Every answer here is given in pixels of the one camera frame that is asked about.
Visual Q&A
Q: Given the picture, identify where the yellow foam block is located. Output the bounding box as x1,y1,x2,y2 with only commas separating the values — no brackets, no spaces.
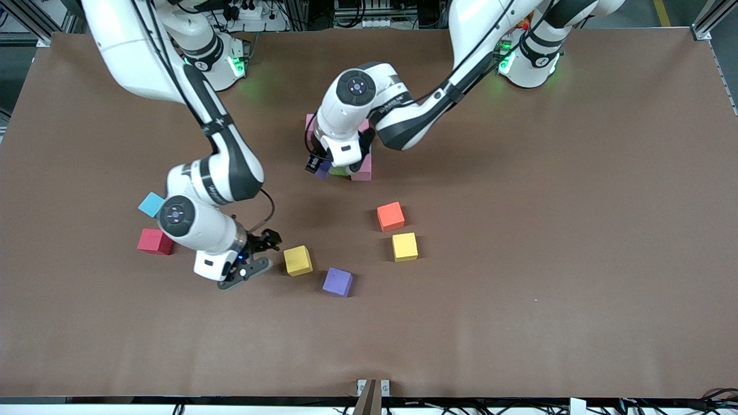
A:
392,232,419,263
283,246,314,277

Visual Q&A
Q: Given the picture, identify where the orange foam block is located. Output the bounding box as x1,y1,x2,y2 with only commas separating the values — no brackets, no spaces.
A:
376,201,405,232

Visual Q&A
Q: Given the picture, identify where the red foam block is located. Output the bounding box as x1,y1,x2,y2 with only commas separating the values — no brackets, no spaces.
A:
137,228,174,256

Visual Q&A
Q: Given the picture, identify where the light blue foam block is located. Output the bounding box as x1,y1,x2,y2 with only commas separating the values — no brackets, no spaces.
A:
138,192,165,219

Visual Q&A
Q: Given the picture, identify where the metal equipment rack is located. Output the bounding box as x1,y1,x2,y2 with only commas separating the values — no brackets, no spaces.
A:
332,0,450,29

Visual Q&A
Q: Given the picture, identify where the white power strip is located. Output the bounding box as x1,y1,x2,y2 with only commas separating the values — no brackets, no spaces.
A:
231,3,289,32

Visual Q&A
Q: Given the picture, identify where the brown table cover sheet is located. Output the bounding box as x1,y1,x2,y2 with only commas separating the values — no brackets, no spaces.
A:
0,28,738,399

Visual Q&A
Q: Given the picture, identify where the black right camera cable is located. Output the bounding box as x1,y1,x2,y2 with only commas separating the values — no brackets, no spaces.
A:
259,188,277,232

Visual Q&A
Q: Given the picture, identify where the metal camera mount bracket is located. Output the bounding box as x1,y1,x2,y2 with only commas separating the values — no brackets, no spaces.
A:
353,378,391,415

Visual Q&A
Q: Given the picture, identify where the aluminium frame profile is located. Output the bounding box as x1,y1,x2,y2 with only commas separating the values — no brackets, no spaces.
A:
691,0,738,41
0,0,87,48

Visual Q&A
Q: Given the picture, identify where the black cable bundle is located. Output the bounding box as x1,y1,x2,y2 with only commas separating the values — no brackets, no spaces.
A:
680,389,738,415

